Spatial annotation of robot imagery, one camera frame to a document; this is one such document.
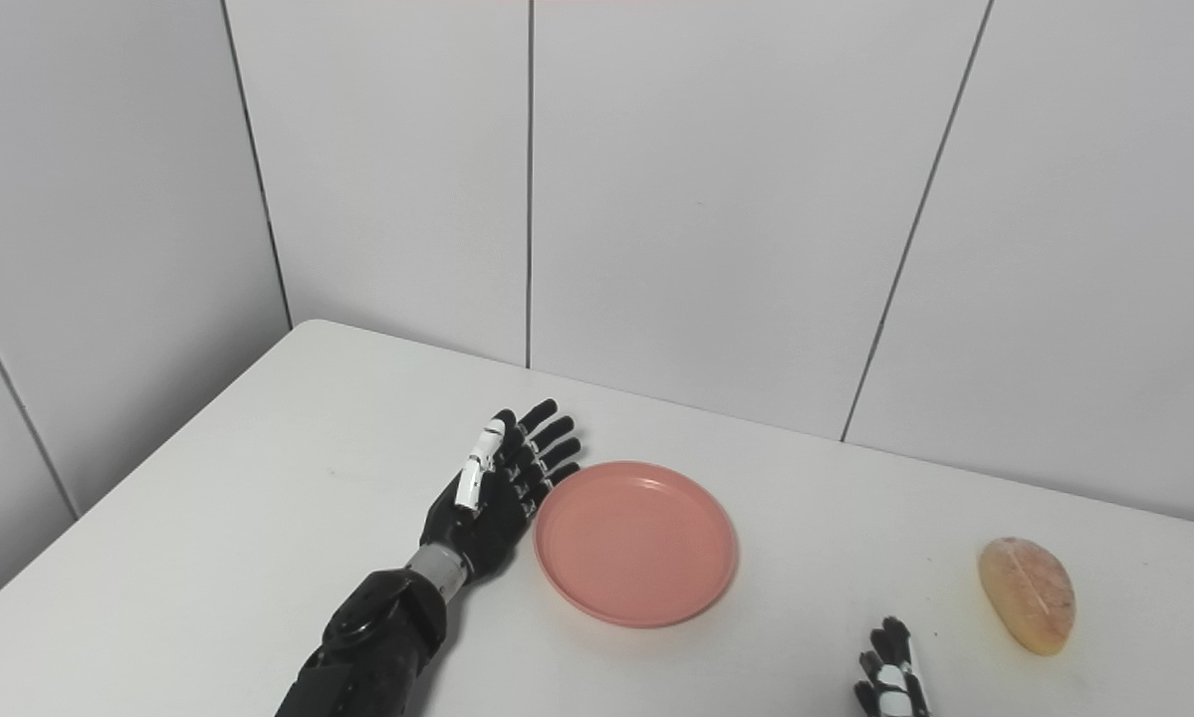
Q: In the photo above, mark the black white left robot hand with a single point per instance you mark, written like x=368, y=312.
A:
x=487, y=518

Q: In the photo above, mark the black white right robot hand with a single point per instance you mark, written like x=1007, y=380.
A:
x=893, y=682

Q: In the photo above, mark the pink round plate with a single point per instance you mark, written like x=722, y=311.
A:
x=636, y=543

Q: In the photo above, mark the oval bread roll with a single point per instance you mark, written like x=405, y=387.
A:
x=1029, y=594

